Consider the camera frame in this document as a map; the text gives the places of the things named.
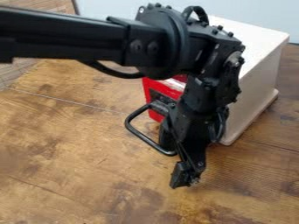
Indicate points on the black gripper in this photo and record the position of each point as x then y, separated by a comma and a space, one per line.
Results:
195, 122

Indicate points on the black metal drawer handle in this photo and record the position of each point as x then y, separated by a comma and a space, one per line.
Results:
144, 135

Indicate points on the red wooden drawer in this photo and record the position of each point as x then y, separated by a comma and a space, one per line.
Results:
164, 90

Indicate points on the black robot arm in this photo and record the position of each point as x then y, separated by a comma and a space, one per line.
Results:
163, 42

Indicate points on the white wooden cabinet box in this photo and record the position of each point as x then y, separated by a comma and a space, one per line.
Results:
264, 44

